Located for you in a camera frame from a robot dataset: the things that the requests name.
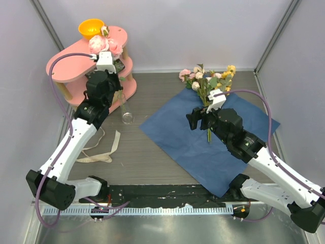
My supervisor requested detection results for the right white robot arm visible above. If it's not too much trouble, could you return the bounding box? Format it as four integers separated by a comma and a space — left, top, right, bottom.
186, 107, 324, 233

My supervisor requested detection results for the blue wrapping paper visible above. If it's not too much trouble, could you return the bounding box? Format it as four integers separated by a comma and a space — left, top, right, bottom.
139, 89, 281, 198

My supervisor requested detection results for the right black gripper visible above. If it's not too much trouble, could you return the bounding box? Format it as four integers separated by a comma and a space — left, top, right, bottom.
186, 102, 230, 145

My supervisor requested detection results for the beige printed ribbon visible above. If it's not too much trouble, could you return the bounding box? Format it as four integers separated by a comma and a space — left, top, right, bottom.
76, 126, 121, 164

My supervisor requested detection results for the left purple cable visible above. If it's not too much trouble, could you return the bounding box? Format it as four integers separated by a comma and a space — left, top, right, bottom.
35, 52, 131, 227

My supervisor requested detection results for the slotted cable duct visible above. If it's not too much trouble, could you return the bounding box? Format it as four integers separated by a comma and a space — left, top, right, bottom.
43, 205, 234, 216

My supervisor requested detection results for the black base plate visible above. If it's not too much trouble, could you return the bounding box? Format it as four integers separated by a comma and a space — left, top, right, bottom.
91, 185, 248, 208

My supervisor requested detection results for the purple cable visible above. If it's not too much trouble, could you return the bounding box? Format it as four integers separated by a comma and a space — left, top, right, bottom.
35, 52, 131, 227
213, 88, 325, 223

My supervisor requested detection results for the pink rose stem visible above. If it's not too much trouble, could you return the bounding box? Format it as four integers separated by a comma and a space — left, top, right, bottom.
85, 25, 125, 106

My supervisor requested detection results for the clear glass vase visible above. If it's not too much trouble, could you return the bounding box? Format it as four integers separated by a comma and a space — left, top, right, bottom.
118, 92, 134, 125

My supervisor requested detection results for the orange plastic bowl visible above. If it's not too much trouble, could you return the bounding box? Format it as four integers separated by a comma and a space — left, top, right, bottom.
78, 18, 105, 40

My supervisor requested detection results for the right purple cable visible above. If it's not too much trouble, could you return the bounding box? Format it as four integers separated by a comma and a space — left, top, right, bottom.
213, 88, 325, 223

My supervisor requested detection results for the pink three-tier shelf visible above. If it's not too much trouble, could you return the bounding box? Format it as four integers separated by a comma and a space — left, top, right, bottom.
46, 26, 137, 110

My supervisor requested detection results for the flower bouquet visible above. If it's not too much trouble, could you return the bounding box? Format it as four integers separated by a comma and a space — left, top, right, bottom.
178, 63, 237, 144

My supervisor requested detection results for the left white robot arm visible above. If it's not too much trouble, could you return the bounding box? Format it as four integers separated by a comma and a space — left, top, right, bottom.
26, 70, 123, 211

